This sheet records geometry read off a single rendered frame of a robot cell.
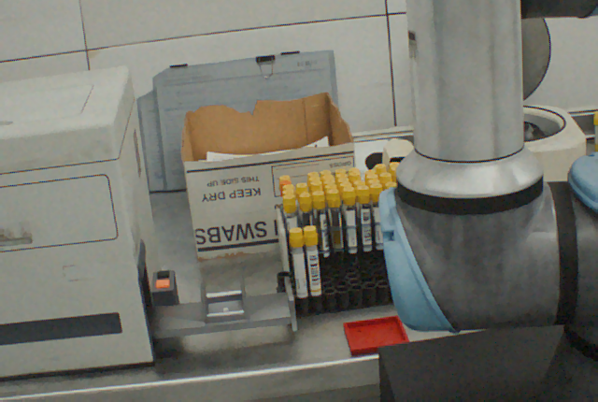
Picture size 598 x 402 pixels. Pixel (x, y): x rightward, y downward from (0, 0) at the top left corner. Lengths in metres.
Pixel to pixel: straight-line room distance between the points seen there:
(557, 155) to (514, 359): 0.52
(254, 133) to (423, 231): 0.92
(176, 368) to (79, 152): 0.28
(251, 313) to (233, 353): 0.05
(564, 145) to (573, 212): 0.67
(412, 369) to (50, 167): 0.43
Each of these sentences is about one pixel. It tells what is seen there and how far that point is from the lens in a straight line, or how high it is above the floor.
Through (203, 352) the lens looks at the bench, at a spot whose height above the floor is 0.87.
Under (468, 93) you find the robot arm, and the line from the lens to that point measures 0.68.
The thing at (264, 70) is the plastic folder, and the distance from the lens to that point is 1.64.
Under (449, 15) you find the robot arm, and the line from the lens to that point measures 0.67.
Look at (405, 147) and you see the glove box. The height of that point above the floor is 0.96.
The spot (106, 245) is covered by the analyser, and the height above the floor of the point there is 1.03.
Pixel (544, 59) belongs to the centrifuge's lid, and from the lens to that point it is 1.65.
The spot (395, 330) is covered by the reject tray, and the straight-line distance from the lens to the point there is 1.14.
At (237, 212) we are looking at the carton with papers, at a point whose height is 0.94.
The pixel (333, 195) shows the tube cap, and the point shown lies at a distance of 1.25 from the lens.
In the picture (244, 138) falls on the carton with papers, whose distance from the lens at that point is 1.61.
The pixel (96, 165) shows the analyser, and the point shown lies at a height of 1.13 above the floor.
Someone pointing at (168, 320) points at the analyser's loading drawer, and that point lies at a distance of 1.14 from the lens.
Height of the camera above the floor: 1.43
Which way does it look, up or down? 19 degrees down
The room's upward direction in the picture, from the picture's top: 6 degrees counter-clockwise
